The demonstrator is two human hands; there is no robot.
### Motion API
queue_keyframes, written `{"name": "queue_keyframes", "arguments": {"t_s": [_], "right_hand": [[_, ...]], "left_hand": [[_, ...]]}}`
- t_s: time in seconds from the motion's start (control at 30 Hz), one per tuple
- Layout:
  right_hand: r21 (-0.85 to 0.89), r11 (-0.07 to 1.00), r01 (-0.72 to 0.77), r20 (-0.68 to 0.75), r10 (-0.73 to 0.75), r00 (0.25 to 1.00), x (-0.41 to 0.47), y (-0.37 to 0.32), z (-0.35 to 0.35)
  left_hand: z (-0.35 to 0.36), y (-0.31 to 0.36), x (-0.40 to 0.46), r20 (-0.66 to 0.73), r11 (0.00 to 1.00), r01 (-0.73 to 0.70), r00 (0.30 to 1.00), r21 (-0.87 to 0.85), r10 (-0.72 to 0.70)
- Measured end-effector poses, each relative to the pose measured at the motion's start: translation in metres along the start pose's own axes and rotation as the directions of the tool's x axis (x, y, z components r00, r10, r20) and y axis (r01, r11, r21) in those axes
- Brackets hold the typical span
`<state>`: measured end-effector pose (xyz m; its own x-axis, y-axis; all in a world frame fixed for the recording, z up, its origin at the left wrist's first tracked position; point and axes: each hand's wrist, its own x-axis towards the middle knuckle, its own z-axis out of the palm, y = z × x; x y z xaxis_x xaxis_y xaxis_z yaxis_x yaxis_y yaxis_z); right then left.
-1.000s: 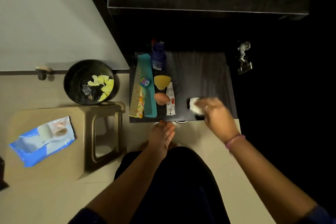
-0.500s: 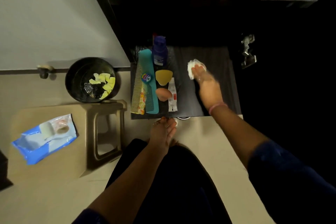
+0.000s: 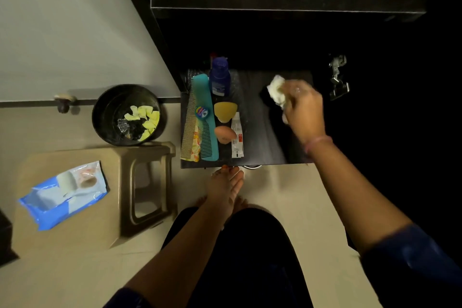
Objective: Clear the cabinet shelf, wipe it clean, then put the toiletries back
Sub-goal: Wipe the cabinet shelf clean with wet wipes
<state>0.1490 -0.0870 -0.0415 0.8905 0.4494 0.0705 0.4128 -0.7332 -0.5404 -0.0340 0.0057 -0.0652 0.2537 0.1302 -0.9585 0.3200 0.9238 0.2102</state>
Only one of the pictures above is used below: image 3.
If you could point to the person's right hand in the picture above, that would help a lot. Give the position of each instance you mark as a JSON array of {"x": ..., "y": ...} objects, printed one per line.
[{"x": 306, "y": 113}]

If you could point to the blue patterned right sleeve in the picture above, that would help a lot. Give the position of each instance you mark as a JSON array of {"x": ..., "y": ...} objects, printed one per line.
[{"x": 408, "y": 268}]

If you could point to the blue plastic bottle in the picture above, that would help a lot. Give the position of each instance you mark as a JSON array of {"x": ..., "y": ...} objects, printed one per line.
[{"x": 220, "y": 80}]

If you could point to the blue wet wipes pack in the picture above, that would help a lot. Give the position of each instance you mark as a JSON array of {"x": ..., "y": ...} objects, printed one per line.
[{"x": 54, "y": 203}]

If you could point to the pink wrist thread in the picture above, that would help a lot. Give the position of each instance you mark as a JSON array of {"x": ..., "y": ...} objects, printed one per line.
[{"x": 315, "y": 141}]

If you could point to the beige plastic stool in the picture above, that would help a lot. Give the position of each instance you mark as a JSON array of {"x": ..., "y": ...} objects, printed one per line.
[{"x": 108, "y": 192}]

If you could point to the clear plastic wrapper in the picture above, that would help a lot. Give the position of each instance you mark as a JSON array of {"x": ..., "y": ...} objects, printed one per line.
[{"x": 123, "y": 126}]

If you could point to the brown fine-tooth comb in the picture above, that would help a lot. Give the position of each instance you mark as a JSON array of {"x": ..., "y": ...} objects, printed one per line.
[{"x": 187, "y": 134}]

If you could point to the yellow crumpled wipes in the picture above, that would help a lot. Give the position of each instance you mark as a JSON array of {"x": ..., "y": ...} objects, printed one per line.
[{"x": 153, "y": 118}]

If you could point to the dark furniture piece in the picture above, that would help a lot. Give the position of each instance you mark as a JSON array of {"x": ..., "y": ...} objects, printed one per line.
[{"x": 6, "y": 242}]

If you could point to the white tube with red label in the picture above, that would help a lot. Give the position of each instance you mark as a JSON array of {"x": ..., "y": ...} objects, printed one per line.
[{"x": 237, "y": 138}]

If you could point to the person's left forearm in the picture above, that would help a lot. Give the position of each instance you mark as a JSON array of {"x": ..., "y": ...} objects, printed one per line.
[{"x": 177, "y": 261}]

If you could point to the metal cabinet hinge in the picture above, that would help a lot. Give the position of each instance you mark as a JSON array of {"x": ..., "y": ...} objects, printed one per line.
[{"x": 341, "y": 91}]

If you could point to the pale cabinet door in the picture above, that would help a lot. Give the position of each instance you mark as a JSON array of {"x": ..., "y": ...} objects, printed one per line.
[{"x": 54, "y": 30}]

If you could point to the black round waste bin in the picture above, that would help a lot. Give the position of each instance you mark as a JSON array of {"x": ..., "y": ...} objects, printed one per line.
[{"x": 108, "y": 113}]

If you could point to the person's dark trousers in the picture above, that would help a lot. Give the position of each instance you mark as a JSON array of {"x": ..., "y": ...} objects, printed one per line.
[{"x": 252, "y": 264}]

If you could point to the blue patterned left sleeve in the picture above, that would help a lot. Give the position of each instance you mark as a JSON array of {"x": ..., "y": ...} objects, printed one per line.
[{"x": 126, "y": 300}]

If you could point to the blue patterned sleeve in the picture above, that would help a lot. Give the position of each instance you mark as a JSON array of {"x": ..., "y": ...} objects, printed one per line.
[
  {"x": 126, "y": 300},
  {"x": 408, "y": 268}
]

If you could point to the pink makeup sponge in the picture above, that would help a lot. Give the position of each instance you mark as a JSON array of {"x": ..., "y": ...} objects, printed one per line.
[{"x": 225, "y": 134}]

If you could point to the person's bare foot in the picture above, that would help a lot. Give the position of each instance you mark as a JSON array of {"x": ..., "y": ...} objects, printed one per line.
[{"x": 241, "y": 205}]

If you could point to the beige door knob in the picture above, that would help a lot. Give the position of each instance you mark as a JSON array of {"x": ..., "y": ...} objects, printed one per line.
[{"x": 65, "y": 97}]

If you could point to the yellow makeup sponge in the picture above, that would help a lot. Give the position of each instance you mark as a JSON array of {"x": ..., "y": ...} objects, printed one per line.
[{"x": 225, "y": 110}]

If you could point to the person's right forearm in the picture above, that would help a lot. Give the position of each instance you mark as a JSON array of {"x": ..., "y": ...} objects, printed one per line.
[{"x": 353, "y": 192}]

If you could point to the teal wide-tooth comb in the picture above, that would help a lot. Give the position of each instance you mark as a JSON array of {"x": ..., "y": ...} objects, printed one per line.
[{"x": 202, "y": 91}]

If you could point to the white wet wipe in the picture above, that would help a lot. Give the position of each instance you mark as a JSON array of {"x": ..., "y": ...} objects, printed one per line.
[{"x": 276, "y": 91}]

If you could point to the colourful round-capped tube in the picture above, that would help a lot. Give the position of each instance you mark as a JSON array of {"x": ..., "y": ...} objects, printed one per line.
[{"x": 201, "y": 112}]

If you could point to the person's left hand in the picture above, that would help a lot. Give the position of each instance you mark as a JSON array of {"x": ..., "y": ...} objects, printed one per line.
[{"x": 223, "y": 192}]

